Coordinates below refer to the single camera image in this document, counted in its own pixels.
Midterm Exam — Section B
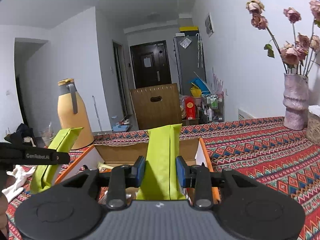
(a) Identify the lime green snack packet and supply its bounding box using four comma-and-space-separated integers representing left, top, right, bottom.
30, 127, 83, 194
136, 124, 185, 201

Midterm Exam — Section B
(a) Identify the person's left hand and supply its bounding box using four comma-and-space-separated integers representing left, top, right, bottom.
0, 193, 8, 239

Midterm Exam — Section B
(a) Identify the white cloth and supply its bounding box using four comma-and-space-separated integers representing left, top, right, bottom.
2, 165, 36, 203

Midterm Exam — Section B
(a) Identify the red orange cardboard snack box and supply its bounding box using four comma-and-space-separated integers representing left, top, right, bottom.
57, 134, 220, 210

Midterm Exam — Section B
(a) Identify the clear drinking glass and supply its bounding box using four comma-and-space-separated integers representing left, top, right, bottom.
40, 122, 54, 147

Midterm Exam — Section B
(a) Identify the red gift box on floor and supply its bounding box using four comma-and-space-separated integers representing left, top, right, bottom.
184, 96, 196, 120

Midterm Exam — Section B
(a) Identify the patterned red tablecloth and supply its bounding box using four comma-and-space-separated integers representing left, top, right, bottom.
4, 115, 320, 240

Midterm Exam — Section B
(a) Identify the dark brown entrance door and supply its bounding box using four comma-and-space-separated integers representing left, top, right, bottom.
130, 41, 172, 89

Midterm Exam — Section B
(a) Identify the woven tissue box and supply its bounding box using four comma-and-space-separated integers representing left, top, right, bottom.
306, 105, 320, 145

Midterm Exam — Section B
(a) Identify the pink ceramic vase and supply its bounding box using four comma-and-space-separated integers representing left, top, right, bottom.
283, 74, 309, 131

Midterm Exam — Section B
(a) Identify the grey refrigerator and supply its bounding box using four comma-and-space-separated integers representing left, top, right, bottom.
174, 36, 206, 96

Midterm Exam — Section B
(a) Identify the yellow box atop refrigerator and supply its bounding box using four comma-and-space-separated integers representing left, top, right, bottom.
179, 26, 199, 32

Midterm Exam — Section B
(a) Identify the dried pink rose bouquet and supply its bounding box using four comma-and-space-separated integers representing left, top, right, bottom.
245, 0, 320, 77

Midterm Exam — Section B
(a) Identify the yellow thermos jug grey handle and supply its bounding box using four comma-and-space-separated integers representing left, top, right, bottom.
57, 79, 94, 150

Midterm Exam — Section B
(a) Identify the wire rack with bottles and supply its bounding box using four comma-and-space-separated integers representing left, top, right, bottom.
201, 91, 225, 123

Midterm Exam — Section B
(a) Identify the brown cardboard box with handle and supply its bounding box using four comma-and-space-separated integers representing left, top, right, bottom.
130, 83, 182, 130

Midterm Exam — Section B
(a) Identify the wall electrical panel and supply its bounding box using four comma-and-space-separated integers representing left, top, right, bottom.
204, 12, 214, 37

